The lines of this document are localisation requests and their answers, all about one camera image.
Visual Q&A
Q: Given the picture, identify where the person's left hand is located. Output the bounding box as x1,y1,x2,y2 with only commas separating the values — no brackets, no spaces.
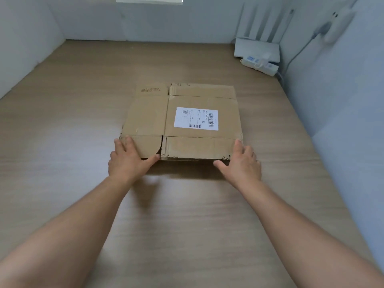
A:
108,136,161,186

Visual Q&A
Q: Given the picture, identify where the person's right hand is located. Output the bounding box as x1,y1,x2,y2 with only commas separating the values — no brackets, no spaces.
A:
213,138,262,191

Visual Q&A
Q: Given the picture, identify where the stack of cardboard boxes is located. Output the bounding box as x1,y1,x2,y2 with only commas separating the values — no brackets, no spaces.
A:
160,157,232,163

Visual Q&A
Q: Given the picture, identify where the tuck-flap cardboard box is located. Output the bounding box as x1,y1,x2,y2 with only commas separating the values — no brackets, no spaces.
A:
119,83,244,161

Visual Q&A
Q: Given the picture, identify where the person's left forearm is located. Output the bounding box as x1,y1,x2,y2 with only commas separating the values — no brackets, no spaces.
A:
0,176,132,288

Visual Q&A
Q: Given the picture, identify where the person's right forearm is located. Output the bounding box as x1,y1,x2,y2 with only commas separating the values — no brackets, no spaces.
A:
237,180,384,288

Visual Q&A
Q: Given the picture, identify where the white power strip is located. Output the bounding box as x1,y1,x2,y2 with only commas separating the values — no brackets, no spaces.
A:
240,55,280,77

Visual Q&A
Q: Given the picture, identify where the white router with antennas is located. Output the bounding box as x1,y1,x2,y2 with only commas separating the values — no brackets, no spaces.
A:
233,2,296,65

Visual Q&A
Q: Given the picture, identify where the white foam partition board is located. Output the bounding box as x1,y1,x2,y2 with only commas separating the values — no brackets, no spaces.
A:
0,0,66,99

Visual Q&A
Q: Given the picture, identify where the grey power cable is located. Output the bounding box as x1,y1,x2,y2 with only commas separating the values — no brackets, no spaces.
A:
280,24,330,84

